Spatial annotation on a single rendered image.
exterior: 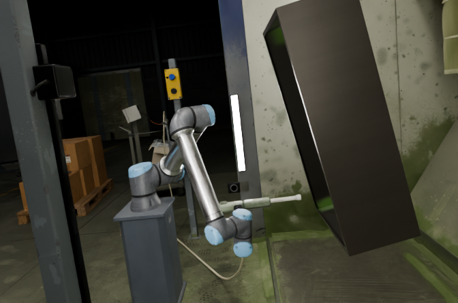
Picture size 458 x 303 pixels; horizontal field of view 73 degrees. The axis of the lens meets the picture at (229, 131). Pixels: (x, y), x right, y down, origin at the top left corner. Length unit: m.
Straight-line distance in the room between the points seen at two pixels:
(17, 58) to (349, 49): 1.23
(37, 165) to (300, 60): 1.09
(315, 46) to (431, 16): 1.62
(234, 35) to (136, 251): 1.69
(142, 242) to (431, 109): 2.35
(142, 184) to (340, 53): 1.32
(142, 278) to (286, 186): 1.29
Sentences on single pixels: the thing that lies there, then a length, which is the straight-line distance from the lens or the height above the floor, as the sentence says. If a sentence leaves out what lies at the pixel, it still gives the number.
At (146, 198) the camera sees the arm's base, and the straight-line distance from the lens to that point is 2.00.
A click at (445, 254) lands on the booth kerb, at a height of 0.13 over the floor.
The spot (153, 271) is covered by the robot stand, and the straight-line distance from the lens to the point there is 2.10.
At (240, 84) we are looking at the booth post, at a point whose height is 1.35.
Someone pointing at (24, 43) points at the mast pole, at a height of 1.43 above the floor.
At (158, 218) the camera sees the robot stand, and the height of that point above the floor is 0.61.
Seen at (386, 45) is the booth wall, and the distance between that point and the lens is 2.77.
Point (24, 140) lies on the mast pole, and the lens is 0.73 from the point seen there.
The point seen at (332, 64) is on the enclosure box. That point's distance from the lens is 1.47.
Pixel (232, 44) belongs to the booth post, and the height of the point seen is 1.67.
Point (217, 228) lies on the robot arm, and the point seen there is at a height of 0.71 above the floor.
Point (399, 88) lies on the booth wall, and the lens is 2.80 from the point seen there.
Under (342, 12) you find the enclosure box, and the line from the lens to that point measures 1.52.
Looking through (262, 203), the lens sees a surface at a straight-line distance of 1.82.
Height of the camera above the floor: 1.29
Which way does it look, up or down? 7 degrees down
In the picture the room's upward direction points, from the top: 6 degrees counter-clockwise
